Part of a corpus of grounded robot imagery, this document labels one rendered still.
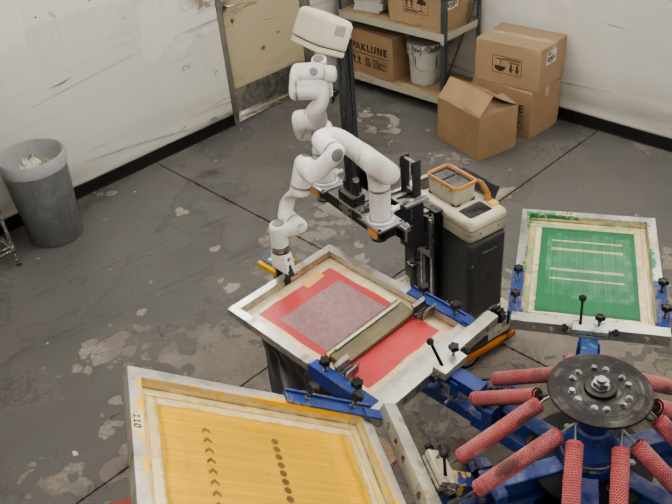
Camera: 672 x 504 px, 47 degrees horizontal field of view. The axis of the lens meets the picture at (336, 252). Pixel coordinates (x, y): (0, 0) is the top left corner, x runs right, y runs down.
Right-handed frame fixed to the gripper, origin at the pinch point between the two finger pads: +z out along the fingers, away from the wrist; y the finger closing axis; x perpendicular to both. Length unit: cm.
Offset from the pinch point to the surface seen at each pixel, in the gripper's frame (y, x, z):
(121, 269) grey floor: 197, -18, 109
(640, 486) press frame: -160, 1, -6
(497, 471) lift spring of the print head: -131, 33, -19
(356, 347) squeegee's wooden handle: -53, 11, -1
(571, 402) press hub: -138, 10, -34
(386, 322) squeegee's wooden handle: -52, -7, -1
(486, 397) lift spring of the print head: -109, 8, -13
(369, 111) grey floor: 226, -296, 110
